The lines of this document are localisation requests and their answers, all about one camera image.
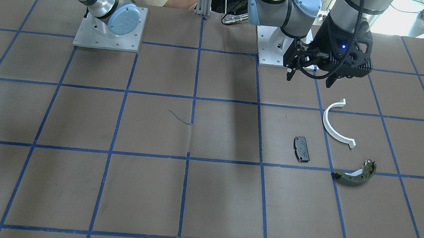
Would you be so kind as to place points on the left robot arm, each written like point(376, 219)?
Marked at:
point(295, 18)

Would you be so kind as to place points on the green brake shoe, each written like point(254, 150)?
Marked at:
point(358, 177)

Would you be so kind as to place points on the black brake pad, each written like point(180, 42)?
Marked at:
point(301, 149)

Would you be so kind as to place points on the silver metal tool handle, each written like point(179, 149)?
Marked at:
point(235, 19)

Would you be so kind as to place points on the white curved plastic bracket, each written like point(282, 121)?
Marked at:
point(330, 129)

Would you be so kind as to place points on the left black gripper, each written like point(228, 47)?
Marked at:
point(323, 39)

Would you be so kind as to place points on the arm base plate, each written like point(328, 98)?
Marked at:
point(94, 34)
point(272, 44)

